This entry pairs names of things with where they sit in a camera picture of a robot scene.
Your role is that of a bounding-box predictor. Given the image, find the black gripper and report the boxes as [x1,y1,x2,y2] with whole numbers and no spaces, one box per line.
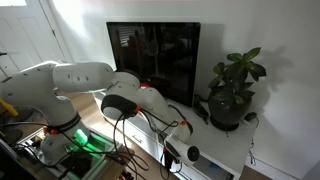
[163,149,183,173]

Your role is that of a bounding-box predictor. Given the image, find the metal robot base platform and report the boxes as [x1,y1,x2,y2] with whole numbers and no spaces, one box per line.
[18,128,136,180]

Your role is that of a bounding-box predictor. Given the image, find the white tv stand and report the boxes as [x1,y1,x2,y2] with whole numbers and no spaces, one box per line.
[91,89,258,180]

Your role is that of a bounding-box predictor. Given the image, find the black oval case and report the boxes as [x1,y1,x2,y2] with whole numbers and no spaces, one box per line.
[192,100,211,120]

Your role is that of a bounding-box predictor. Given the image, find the potted green plant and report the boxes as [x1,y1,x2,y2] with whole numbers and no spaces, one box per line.
[207,47,268,132]

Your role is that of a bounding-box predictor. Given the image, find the black power adapter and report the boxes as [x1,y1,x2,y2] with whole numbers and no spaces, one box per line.
[244,112,259,123]

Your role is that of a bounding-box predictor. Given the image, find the black flat screen television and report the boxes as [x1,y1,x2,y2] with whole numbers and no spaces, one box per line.
[106,21,202,108]

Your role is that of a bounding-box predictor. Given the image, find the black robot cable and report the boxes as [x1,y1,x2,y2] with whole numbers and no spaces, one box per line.
[0,104,188,180]

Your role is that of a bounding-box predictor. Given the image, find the adapter cable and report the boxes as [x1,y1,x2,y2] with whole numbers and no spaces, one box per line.
[247,119,260,167]

